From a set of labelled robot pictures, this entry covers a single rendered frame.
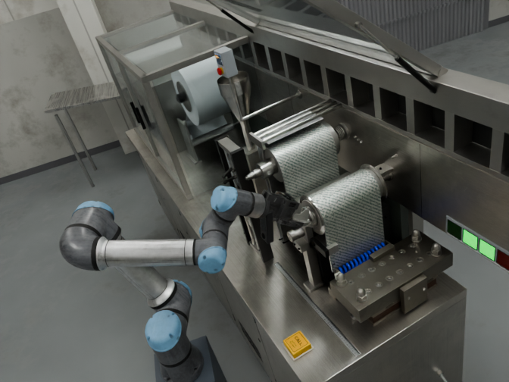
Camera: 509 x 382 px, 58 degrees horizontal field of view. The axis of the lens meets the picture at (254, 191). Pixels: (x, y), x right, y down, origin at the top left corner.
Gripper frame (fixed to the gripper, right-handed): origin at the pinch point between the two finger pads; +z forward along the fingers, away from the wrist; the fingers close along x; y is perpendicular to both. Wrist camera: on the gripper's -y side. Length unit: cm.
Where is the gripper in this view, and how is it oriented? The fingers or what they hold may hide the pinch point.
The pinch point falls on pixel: (304, 222)
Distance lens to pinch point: 151.8
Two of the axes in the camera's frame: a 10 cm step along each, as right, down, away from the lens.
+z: 8.1, 1.9, 5.6
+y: 3.9, -8.9, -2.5
